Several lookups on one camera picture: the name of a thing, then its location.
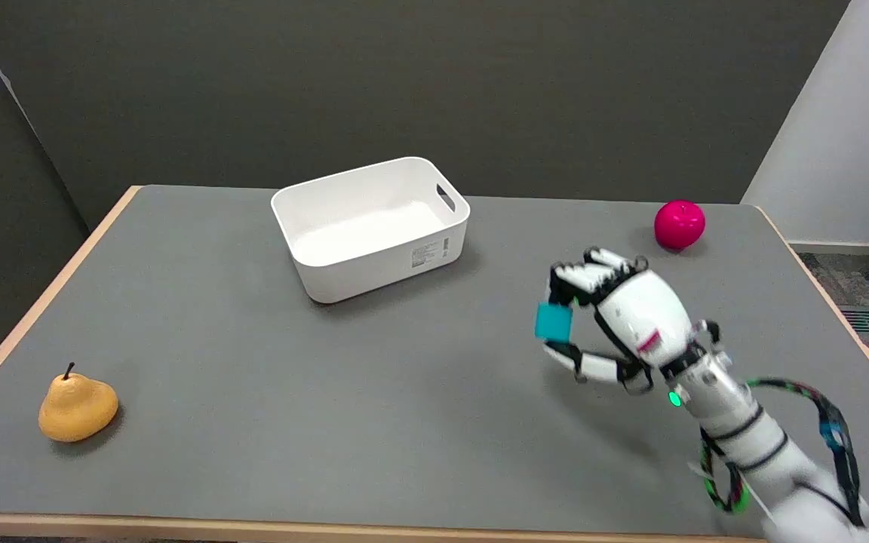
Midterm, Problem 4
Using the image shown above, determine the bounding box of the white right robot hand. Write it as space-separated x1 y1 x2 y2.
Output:
542 247 721 395

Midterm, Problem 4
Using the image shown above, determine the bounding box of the teal cube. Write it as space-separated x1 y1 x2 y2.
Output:
534 303 573 341

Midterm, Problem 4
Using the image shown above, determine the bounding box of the white plastic storage box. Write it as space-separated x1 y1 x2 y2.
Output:
270 156 471 305

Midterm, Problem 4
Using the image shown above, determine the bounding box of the magenta toy apple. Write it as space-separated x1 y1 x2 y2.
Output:
654 200 706 250

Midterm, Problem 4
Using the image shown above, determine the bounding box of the yellow toy pear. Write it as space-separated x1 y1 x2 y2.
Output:
38 363 119 443

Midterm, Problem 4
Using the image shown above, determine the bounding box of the green braided robot cable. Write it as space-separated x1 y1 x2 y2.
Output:
699 430 751 515

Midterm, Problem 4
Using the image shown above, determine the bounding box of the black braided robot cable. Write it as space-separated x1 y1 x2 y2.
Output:
744 379 869 527

